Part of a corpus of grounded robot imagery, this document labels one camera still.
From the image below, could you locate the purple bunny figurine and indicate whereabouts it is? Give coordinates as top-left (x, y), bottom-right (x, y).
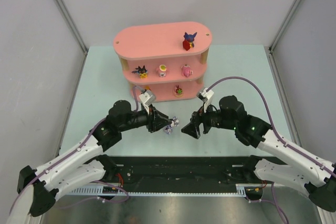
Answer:
top-left (163, 125), bottom-right (173, 135)

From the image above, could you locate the pink bear strawberry figurine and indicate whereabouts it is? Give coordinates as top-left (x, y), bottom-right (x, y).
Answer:
top-left (173, 85), bottom-right (183, 98)

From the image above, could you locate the yellow mouse dragon-costume figurine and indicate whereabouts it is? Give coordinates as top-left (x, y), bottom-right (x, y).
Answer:
top-left (132, 65), bottom-right (148, 79)

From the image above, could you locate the yellow mouse navy-hood figurine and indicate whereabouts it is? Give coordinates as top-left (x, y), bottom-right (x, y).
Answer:
top-left (182, 32), bottom-right (197, 51)

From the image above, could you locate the black purple-bow imp figurine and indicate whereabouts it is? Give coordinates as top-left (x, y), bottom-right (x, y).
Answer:
top-left (170, 116), bottom-right (179, 127)

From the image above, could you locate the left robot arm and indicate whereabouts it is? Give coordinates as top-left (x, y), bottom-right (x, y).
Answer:
top-left (10, 100), bottom-right (172, 223)

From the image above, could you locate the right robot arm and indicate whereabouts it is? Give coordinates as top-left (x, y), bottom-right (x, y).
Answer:
top-left (181, 95), bottom-right (335, 212)

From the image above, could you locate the pink three-tier shelf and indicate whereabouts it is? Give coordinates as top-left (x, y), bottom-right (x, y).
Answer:
top-left (113, 22), bottom-right (212, 102)

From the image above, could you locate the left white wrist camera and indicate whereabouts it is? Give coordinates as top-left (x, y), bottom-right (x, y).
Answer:
top-left (139, 90), bottom-right (156, 115)

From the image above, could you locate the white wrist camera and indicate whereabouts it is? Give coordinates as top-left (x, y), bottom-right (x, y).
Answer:
top-left (196, 87), bottom-right (214, 112)
top-left (139, 90), bottom-right (156, 115)

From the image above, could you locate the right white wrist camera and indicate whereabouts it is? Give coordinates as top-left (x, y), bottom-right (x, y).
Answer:
top-left (196, 87), bottom-right (214, 112)

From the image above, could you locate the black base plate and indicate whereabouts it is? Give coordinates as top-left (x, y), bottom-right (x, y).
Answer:
top-left (54, 155), bottom-right (307, 186)

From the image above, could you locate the grey slotted cable duct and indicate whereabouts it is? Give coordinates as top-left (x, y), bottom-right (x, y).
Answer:
top-left (66, 184), bottom-right (263, 197)

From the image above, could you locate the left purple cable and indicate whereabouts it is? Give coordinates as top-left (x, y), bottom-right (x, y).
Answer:
top-left (9, 84), bottom-right (144, 216)

